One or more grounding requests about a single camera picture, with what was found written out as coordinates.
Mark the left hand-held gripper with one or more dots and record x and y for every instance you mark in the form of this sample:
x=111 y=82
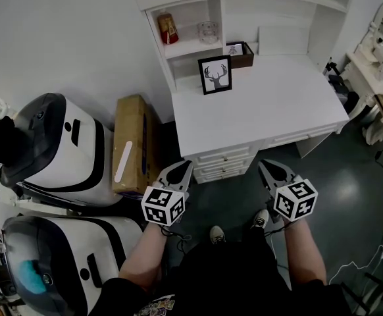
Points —
x=158 y=204

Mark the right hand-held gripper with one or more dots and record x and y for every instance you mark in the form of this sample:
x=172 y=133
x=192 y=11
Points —
x=296 y=199

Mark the black framed deer picture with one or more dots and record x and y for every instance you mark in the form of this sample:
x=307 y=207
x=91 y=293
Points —
x=215 y=76

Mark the person's right forearm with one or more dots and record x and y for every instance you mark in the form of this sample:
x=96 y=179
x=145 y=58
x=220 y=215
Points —
x=305 y=252

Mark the person's left forearm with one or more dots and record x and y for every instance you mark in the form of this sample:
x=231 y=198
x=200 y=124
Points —
x=142 y=258

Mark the white and black robot base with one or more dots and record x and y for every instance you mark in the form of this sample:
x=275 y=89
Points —
x=89 y=252
x=79 y=153

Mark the white desk hutch shelf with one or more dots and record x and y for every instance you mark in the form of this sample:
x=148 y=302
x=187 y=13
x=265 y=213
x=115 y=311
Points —
x=277 y=8

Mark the person's right shoe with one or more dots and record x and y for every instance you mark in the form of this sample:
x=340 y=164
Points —
x=260 y=219

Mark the person's shoe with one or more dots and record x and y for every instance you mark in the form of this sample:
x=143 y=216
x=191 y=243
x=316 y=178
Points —
x=260 y=219
x=217 y=235

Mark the brown cardboard box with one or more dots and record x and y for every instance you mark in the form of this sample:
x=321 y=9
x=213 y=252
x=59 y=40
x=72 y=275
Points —
x=132 y=143

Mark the person's left shoe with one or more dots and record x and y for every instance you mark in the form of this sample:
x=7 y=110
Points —
x=217 y=235

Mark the grey equipment case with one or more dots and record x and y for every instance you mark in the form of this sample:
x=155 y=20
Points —
x=343 y=91

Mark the person's black printed t-shirt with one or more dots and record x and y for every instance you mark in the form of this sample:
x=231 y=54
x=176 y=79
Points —
x=227 y=281

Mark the dark brown wooden box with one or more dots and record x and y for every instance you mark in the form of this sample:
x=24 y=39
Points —
x=244 y=61

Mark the white ornate dressing table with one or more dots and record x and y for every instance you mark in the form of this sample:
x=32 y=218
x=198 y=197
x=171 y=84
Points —
x=372 y=77

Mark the clear patterned glass cup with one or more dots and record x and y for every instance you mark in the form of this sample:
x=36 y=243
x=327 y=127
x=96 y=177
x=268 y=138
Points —
x=207 y=33

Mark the red and gold drink bottle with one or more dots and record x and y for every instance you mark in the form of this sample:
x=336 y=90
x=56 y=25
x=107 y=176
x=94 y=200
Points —
x=168 y=28

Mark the black-framed insect picture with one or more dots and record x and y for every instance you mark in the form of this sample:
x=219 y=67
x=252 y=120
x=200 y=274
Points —
x=235 y=50

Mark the black metal chair frame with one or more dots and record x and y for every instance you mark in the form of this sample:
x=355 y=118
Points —
x=375 y=281

